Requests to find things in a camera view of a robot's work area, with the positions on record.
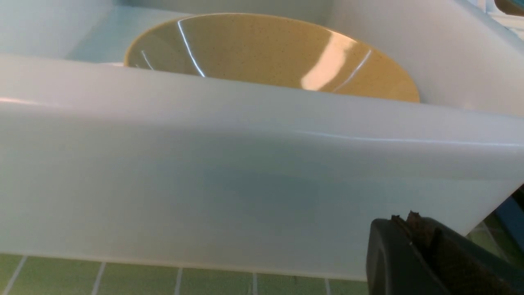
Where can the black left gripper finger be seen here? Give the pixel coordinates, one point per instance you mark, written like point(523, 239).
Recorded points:
point(421, 256)

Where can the tan noodle bowl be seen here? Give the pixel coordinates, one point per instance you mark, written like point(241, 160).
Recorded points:
point(271, 50)
point(511, 7)

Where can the tan noodle bowl in tub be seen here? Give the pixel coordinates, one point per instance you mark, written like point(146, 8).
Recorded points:
point(271, 50)

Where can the large white plastic tub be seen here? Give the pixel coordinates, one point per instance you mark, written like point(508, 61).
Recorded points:
point(102, 162)

